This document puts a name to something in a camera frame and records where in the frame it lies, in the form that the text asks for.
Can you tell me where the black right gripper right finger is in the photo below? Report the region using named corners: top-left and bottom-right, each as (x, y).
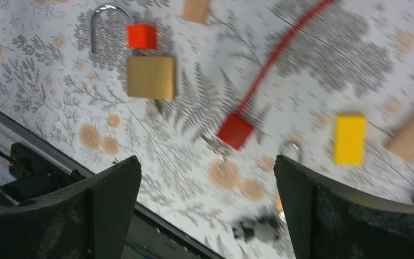
top-left (274, 155), bottom-right (414, 258)

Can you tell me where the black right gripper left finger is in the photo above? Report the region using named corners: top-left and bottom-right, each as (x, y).
top-left (0, 156), bottom-right (142, 258)

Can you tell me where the small brass padlock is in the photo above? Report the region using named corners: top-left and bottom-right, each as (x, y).
top-left (275, 141), bottom-right (303, 212)

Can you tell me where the red cable padlock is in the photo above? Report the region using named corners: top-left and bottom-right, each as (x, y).
top-left (216, 0), bottom-right (335, 150)

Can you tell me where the large brass padlock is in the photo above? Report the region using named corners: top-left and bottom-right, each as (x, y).
top-left (90, 3), bottom-right (175, 100)

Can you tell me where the yellow rectangular block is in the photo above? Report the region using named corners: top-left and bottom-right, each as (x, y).
top-left (334, 114), bottom-right (367, 166)

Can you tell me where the red cube block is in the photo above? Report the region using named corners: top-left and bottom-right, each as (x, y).
top-left (127, 24), bottom-right (158, 50)

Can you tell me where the tan wooden block far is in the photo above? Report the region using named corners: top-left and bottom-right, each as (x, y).
top-left (182, 0), bottom-right (210, 24)

